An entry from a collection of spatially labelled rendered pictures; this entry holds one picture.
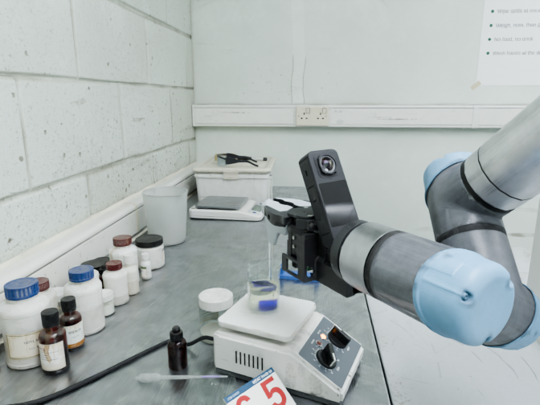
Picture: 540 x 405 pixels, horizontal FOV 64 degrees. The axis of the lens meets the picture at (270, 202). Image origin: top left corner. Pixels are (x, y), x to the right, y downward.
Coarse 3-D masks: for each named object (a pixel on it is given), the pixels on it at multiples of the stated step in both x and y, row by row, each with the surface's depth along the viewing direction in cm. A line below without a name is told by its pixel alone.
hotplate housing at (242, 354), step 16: (320, 320) 69; (224, 336) 64; (240, 336) 64; (256, 336) 64; (304, 336) 64; (224, 352) 64; (240, 352) 63; (256, 352) 62; (272, 352) 61; (288, 352) 60; (224, 368) 65; (240, 368) 64; (256, 368) 63; (272, 368) 61; (288, 368) 60; (304, 368) 59; (352, 368) 63; (288, 384) 61; (304, 384) 60; (320, 384) 59; (320, 400) 60; (336, 400) 58
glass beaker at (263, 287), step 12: (252, 264) 68; (264, 264) 69; (276, 264) 68; (252, 276) 65; (264, 276) 64; (276, 276) 65; (252, 288) 66; (264, 288) 65; (276, 288) 66; (252, 300) 66; (264, 300) 65; (276, 300) 66; (252, 312) 66; (264, 312) 66
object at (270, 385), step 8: (272, 376) 60; (256, 384) 58; (264, 384) 59; (272, 384) 59; (280, 384) 60; (248, 392) 57; (256, 392) 57; (264, 392) 58; (272, 392) 58; (280, 392) 59; (232, 400) 55; (240, 400) 56; (248, 400) 56; (256, 400) 57; (264, 400) 57; (272, 400) 58; (280, 400) 58; (288, 400) 59
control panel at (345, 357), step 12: (324, 324) 68; (312, 336) 64; (312, 348) 62; (336, 348) 65; (348, 348) 66; (312, 360) 60; (348, 360) 64; (324, 372) 59; (336, 372) 60; (348, 372) 62; (336, 384) 58
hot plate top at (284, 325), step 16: (240, 304) 70; (288, 304) 70; (304, 304) 70; (224, 320) 65; (240, 320) 65; (256, 320) 65; (272, 320) 65; (288, 320) 65; (304, 320) 65; (272, 336) 61; (288, 336) 60
